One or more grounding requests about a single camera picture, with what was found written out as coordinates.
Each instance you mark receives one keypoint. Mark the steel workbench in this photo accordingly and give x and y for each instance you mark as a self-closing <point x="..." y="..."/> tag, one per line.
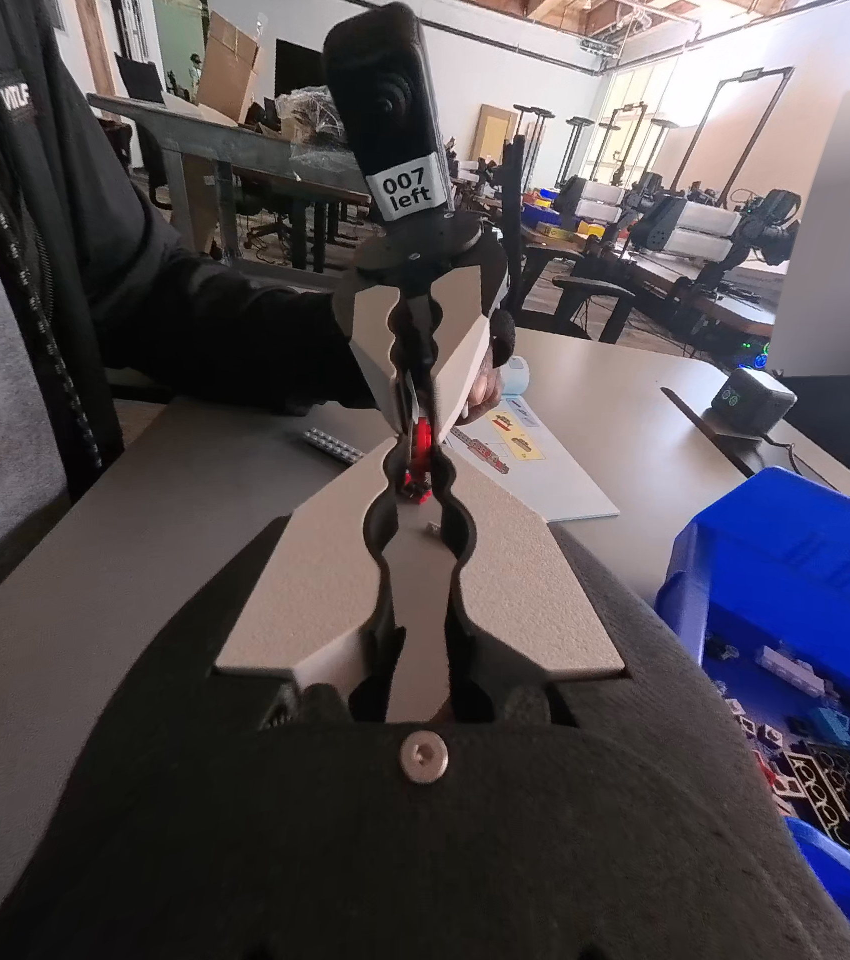
<point x="245" y="150"/>

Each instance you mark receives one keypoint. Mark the black office chair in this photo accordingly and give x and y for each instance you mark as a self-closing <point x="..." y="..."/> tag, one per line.
<point x="590" y="289"/>

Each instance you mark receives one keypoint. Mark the black cube device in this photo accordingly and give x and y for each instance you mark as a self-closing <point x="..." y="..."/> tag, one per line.
<point x="758" y="397"/>

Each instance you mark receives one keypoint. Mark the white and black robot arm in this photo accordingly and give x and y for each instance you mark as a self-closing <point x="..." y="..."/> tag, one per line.
<point x="604" y="196"/>
<point x="702" y="225"/>

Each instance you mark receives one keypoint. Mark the wooden work table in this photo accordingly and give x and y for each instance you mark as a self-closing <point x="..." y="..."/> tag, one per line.
<point x="694" y="289"/>

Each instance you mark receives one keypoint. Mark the pale instruction booklet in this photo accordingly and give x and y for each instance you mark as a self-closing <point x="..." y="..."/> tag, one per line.
<point x="545" y="480"/>

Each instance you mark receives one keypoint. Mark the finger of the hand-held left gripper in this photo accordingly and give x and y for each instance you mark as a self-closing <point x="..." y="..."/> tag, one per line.
<point x="368" y="330"/>
<point x="462" y="330"/>

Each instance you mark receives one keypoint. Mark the person's left hand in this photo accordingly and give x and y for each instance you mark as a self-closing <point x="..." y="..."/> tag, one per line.
<point x="491" y="390"/>

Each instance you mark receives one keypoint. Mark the large pile of toy bricks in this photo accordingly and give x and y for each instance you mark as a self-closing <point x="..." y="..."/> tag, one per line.
<point x="822" y="772"/>

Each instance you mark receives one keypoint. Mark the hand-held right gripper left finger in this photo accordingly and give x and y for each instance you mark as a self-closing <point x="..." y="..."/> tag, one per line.
<point x="297" y="592"/>

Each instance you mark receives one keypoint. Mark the black gantry frame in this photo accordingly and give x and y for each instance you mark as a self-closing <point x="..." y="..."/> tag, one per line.
<point x="758" y="73"/>

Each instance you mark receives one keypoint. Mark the grey desk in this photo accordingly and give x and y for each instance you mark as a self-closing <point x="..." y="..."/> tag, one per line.
<point x="170" y="487"/>

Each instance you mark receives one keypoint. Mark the blue plastic bin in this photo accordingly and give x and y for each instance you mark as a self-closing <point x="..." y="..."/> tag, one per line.
<point x="769" y="540"/>
<point x="844" y="900"/>

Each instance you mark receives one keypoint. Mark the long grey studded plate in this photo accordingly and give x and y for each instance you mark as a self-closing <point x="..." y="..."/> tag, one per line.
<point x="335" y="446"/>

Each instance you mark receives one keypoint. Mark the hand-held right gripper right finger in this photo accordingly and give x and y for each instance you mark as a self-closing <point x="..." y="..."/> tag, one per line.
<point x="537" y="592"/>

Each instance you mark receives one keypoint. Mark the black monitor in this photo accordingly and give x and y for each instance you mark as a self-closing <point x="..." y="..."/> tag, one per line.
<point x="297" y="67"/>

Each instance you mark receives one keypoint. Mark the grey toy brick plate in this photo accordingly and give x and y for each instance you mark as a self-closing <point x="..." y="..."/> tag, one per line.
<point x="406" y="397"/>

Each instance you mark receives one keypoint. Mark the plastic-wrapped dark bundle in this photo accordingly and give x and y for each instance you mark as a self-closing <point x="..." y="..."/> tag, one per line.
<point x="312" y="127"/>

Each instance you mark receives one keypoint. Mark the red toy brick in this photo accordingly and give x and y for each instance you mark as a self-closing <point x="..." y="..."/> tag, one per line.
<point x="419" y="439"/>

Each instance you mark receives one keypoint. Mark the person's left forearm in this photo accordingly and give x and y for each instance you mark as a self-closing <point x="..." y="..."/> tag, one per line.
<point x="245" y="337"/>

